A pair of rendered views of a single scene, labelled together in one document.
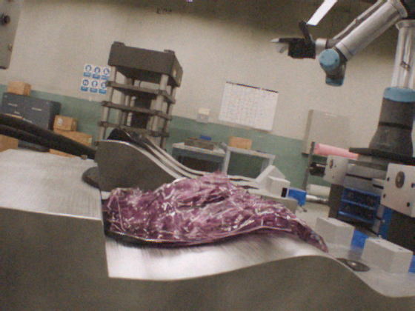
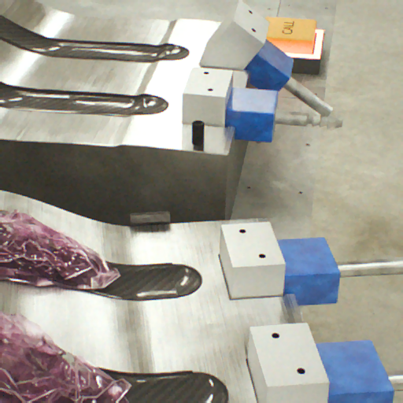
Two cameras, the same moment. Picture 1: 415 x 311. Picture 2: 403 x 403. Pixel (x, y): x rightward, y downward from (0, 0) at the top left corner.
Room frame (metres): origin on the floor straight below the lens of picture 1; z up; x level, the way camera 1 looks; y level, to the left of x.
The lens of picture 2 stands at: (-0.01, -0.28, 1.25)
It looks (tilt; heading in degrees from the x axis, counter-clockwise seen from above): 33 degrees down; 10
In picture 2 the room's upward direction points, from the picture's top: 1 degrees clockwise
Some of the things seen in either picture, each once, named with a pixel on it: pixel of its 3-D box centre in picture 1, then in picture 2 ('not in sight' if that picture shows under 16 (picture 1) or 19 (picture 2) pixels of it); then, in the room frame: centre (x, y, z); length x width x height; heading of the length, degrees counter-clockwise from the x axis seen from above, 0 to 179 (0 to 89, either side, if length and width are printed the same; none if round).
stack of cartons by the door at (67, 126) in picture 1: (72, 138); not in sight; (7.05, 2.87, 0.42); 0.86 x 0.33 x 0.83; 89
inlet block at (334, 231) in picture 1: (353, 239); (316, 270); (0.52, -0.26, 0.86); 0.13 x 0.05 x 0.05; 109
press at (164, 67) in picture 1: (140, 120); not in sight; (5.39, 1.11, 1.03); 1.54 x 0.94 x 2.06; 179
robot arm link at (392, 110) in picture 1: (398, 106); not in sight; (1.10, -0.63, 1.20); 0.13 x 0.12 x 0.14; 149
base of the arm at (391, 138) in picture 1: (392, 139); not in sight; (1.09, -0.62, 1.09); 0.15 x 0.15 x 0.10
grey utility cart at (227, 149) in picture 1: (242, 169); not in sight; (6.79, -0.81, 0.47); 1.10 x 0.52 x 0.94; 96
